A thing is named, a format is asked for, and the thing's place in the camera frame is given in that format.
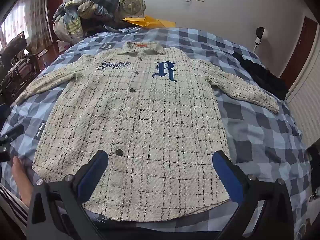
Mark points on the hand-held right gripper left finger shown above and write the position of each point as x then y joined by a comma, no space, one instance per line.
100,166

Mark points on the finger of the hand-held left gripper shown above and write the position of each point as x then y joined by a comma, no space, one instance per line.
3,153
11,133

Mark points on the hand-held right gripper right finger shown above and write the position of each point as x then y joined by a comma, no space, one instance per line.
225,171

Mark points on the cream plaid shirt jacket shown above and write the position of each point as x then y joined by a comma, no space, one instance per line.
140,120

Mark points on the black clothes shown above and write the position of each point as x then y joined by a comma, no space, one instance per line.
265,75

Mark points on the person's bare leg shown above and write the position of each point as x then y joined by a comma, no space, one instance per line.
23,182

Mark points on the blue checked duvet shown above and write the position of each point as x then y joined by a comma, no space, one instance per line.
262,140

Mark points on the dark cluttered desk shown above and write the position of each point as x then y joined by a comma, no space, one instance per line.
17,72

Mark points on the computer monitor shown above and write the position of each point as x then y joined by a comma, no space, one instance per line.
13,43

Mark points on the white plastic bag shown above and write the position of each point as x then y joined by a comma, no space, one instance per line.
61,46

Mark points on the white slatted cabinet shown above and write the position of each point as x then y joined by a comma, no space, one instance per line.
307,105

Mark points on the patterned window curtain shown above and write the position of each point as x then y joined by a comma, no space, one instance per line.
25,22

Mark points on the colourful patterned quilt bundle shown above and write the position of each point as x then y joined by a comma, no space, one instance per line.
70,22

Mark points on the brown door beside curtain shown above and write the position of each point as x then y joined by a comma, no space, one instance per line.
56,2

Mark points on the brown door beside white cabinet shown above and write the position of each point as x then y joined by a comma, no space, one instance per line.
298,52

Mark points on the yellow cloth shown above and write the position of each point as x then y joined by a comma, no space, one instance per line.
150,21

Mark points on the blue checked quilt bundle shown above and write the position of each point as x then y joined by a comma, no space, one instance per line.
97,1

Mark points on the beige box fan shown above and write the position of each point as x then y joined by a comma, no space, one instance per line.
130,5

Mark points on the white wall lamp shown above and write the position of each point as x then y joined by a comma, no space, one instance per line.
261,33

